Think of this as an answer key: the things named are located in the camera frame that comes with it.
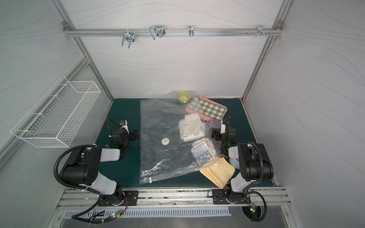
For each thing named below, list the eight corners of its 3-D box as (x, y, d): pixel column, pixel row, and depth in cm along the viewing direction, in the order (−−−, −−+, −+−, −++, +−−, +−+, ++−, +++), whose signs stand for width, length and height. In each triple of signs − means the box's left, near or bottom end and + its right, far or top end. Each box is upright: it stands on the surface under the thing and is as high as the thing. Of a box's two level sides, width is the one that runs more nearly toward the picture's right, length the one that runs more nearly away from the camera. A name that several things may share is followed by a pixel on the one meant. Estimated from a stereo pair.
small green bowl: (177, 103, 117) (177, 101, 115) (177, 94, 123) (177, 92, 121) (190, 103, 117) (190, 101, 115) (190, 94, 123) (190, 92, 121)
